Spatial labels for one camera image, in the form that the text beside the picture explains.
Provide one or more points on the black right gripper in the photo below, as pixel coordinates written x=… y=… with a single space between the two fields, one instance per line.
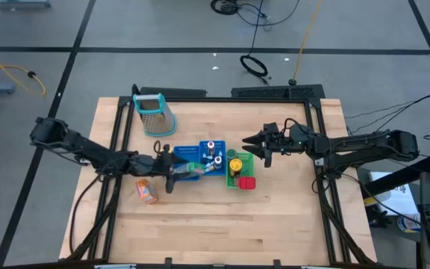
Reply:
x=282 y=143

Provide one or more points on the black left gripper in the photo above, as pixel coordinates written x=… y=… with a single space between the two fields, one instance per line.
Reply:
x=164 y=166

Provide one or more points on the small orange dropper bottle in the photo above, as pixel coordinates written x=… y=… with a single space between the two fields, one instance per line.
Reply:
x=211 y=170

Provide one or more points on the yellow-lid dark jar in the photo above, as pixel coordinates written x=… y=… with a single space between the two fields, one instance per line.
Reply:
x=235 y=164

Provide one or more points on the red food colouring bottle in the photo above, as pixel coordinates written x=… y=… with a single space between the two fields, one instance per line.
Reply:
x=211 y=145

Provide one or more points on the red smoked paprika tin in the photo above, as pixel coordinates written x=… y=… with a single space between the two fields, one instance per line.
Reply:
x=246 y=183

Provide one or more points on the orange Mini Wheats cereal box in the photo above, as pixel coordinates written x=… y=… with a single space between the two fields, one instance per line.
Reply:
x=146 y=191

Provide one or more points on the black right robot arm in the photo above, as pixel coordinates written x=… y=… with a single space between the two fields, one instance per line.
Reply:
x=364 y=143

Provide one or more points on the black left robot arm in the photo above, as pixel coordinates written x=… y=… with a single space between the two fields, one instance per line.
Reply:
x=88 y=149

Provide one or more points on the blue plastic basket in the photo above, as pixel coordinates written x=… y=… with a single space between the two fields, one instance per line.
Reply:
x=187 y=154
x=204 y=145

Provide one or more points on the green plastic basket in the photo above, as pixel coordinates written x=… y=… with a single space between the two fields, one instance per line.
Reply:
x=248 y=160

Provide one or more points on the black perforated panel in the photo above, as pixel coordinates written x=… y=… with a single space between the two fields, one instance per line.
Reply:
x=174 y=92
x=278 y=92

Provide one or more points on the black diagonal support bar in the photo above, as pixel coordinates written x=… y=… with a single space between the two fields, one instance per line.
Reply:
x=401 y=175

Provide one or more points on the white paper sheet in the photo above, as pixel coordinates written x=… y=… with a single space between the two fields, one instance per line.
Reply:
x=398 y=200

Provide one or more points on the round blue white disc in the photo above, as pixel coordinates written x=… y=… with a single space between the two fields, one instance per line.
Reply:
x=409 y=223

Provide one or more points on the black aluminium table frame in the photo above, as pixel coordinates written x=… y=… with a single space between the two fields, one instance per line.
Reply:
x=218 y=99

